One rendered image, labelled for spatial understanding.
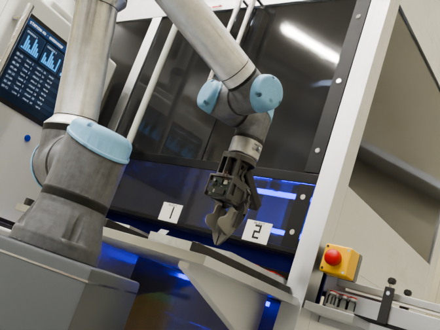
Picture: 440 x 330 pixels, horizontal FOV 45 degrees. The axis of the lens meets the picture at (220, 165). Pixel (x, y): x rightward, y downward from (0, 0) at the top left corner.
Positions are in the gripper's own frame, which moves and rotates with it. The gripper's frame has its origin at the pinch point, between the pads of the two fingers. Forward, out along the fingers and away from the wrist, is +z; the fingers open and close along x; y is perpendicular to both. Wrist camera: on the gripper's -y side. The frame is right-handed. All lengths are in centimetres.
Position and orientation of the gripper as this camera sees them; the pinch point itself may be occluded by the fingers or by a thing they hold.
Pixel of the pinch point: (220, 240)
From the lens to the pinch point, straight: 123.3
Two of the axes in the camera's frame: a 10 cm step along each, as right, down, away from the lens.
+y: -5.6, -3.9, -7.3
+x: 7.7, 1.0, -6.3
